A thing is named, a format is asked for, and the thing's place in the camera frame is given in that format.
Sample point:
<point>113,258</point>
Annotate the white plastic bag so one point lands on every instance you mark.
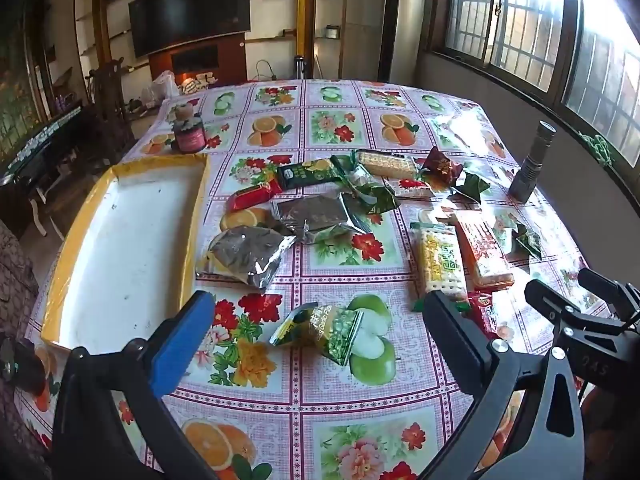
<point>162,85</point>

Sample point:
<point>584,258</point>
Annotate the silver thermos bottle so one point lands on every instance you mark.
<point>299,66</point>

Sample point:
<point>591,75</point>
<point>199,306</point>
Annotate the green triangular snack packet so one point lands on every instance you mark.
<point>470,187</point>
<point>375,200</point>
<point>529,242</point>

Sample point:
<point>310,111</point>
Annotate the small white red packet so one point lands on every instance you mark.
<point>412,188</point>

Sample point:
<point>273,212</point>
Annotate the yellow-rimmed white box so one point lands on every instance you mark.
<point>130,250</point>

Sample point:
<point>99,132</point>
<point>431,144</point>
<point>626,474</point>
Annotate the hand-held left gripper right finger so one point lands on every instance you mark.
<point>455,340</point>

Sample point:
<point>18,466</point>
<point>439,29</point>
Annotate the red black-label snack packet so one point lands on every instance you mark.
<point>252,196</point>

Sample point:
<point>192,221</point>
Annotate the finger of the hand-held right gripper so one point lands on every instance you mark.
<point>565,310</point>
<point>615,295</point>

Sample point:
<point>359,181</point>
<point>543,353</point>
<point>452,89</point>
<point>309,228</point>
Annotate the silver flashlight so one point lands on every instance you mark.
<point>530,170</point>

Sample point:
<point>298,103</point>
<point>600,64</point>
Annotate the red-brown television wall panel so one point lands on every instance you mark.
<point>200,60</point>

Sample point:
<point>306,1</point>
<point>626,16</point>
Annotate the barred window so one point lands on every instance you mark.
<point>562,35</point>

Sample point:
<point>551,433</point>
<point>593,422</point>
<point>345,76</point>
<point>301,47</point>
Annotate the silver foil snack packet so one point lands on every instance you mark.
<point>312,215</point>
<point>245,255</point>

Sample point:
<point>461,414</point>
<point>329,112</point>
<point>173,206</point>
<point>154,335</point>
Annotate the clear cracker packet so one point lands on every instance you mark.
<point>385,164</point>

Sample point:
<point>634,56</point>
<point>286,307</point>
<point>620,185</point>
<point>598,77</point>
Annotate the large floral wall painting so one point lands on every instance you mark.
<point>15,105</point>

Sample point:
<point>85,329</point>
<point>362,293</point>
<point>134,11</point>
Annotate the small clear candy packet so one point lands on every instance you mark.
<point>359,176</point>

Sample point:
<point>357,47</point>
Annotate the green yellow pea packet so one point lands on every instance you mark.
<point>325,332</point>

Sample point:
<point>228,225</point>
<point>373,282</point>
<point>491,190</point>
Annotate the tall white air conditioner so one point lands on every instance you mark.
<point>410,15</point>

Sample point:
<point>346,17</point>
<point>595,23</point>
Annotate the patterned brown cloth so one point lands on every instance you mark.
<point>15,270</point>

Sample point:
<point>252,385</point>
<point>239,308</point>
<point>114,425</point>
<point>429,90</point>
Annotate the metal pot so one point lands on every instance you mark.
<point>332,31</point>

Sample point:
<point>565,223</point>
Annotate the black flat television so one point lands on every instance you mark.
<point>190,10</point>

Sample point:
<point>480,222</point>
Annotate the yellow green cracker packet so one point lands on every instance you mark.
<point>440,260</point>

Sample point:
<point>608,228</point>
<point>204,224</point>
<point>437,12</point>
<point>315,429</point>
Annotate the red-lidded jam jar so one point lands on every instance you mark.
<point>189,135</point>

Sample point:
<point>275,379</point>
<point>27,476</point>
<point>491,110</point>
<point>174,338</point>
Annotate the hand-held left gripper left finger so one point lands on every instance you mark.
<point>182,340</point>

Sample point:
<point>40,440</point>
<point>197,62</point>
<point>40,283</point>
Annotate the maroon snack packet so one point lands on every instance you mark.
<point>440,165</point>

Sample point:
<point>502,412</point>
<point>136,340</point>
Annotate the dark wooden chair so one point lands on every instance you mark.
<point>110,95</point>

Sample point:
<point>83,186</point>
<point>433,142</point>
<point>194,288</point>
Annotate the floral fruit print tablecloth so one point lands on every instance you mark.
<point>310,395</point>

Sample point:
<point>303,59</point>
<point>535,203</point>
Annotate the black table with tiles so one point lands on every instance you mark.
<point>45,135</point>

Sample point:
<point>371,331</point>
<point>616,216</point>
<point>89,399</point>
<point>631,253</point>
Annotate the yellow pillar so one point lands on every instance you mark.
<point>304,15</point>

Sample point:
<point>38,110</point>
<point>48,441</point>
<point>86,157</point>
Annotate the dark green snack packet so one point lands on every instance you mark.
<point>307,174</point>

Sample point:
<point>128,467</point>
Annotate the orange cracker packet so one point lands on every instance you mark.
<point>482,250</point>

